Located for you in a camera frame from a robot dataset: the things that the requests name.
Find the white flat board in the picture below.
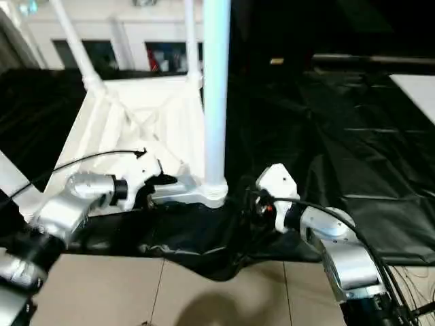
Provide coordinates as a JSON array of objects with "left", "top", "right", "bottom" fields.
[{"left": 389, "top": 73, "right": 435, "bottom": 118}]

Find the dark metal bar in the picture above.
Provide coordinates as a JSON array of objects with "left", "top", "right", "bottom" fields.
[{"left": 311, "top": 54, "right": 435, "bottom": 65}]

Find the white sideboard cabinet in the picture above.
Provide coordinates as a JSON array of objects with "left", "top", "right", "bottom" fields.
[{"left": 20, "top": 10, "right": 205, "bottom": 72}]

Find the white plastic table top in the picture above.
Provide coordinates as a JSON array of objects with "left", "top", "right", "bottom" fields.
[{"left": 20, "top": 76, "right": 229, "bottom": 221}]

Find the robot arm base with cables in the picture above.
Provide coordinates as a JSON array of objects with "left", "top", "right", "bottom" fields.
[{"left": 387, "top": 264, "right": 435, "bottom": 326}]

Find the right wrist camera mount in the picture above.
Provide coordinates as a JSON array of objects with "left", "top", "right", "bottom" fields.
[{"left": 255, "top": 163, "right": 300, "bottom": 234}]

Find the black work mat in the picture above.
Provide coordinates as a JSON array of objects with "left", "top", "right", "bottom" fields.
[{"left": 0, "top": 64, "right": 435, "bottom": 283}]

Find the white tapered table leg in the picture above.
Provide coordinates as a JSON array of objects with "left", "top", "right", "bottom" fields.
[
  {"left": 200, "top": 0, "right": 232, "bottom": 201},
  {"left": 0, "top": 149, "right": 47, "bottom": 221},
  {"left": 184, "top": 0, "right": 205, "bottom": 82},
  {"left": 50, "top": 0, "right": 105, "bottom": 98}
]

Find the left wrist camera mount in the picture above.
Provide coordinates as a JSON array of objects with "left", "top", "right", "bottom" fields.
[{"left": 118, "top": 154, "right": 164, "bottom": 210}]

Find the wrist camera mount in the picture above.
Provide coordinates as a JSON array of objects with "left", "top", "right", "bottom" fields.
[
  {"left": 118, "top": 154, "right": 164, "bottom": 210},
  {"left": 255, "top": 163, "right": 300, "bottom": 234}
]

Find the black stand pole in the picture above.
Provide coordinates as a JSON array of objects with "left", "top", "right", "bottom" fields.
[{"left": 411, "top": 298, "right": 435, "bottom": 315}]

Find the teal white plastic object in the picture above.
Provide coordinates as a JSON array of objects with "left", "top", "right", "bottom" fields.
[{"left": 18, "top": 0, "right": 39, "bottom": 14}]

